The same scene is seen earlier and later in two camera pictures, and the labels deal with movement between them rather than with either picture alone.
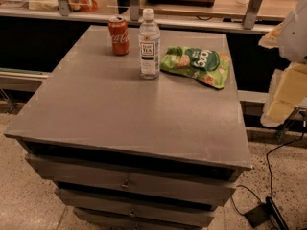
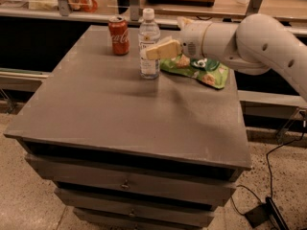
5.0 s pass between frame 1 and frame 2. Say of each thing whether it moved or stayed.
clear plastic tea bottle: stayed
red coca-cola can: stayed
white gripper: moved
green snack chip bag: stayed
